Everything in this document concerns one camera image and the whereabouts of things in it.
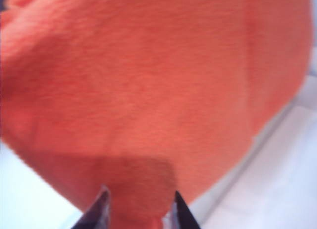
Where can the orange microfiber cloth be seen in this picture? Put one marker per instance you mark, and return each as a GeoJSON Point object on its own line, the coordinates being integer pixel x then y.
{"type": "Point", "coordinates": [153, 78]}

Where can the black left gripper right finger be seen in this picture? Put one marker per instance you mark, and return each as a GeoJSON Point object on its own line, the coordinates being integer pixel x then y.
{"type": "Point", "coordinates": [183, 211]}

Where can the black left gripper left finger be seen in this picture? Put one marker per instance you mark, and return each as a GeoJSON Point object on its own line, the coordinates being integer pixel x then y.
{"type": "Point", "coordinates": [95, 211]}

